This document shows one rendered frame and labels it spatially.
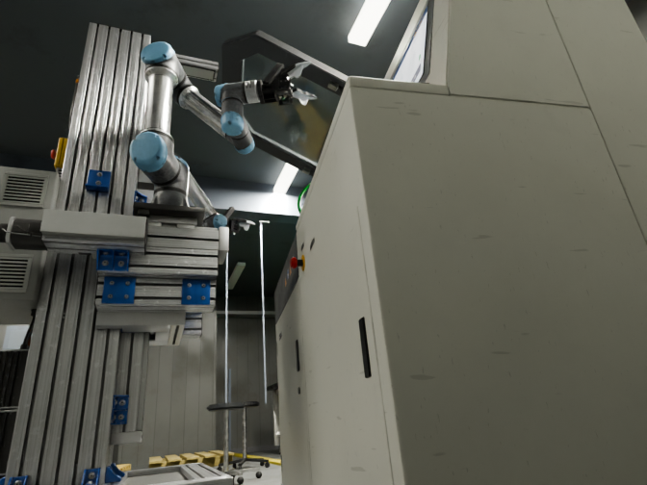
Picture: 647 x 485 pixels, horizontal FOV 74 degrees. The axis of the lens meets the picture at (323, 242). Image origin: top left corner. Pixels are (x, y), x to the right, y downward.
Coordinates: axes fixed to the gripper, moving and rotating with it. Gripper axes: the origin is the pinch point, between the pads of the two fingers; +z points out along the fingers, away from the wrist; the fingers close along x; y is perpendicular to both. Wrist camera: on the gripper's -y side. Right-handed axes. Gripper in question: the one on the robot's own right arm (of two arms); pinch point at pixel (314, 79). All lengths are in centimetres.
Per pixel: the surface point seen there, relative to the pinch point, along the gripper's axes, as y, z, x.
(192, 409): 2, -253, -549
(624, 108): 53, 73, 22
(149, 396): -16, -307, -520
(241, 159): -157, -88, -203
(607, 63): 39, 74, 24
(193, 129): -150, -115, -152
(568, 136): 63, 55, 26
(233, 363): -92, -225, -656
